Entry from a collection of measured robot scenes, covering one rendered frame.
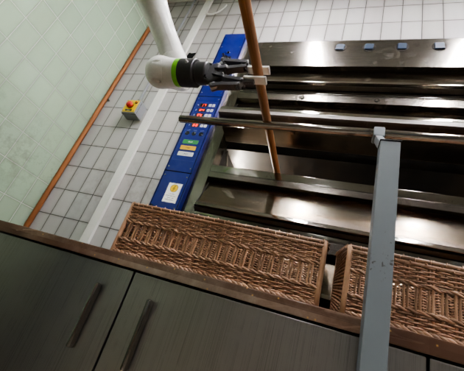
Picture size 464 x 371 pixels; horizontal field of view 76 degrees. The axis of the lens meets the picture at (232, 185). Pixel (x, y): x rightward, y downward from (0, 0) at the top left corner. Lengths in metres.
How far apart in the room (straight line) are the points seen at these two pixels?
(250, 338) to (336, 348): 0.16
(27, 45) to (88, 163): 0.64
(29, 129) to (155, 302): 1.33
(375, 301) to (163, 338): 0.42
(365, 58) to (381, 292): 1.46
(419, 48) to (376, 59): 0.21
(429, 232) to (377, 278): 0.74
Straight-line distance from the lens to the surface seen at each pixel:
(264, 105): 1.05
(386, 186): 0.68
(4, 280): 1.01
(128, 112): 1.88
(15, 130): 1.81
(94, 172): 1.82
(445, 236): 1.34
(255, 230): 0.75
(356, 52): 1.92
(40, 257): 0.96
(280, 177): 1.38
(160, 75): 1.07
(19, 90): 1.83
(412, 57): 1.90
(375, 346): 0.59
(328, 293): 1.19
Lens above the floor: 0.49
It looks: 25 degrees up
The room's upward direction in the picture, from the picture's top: 18 degrees clockwise
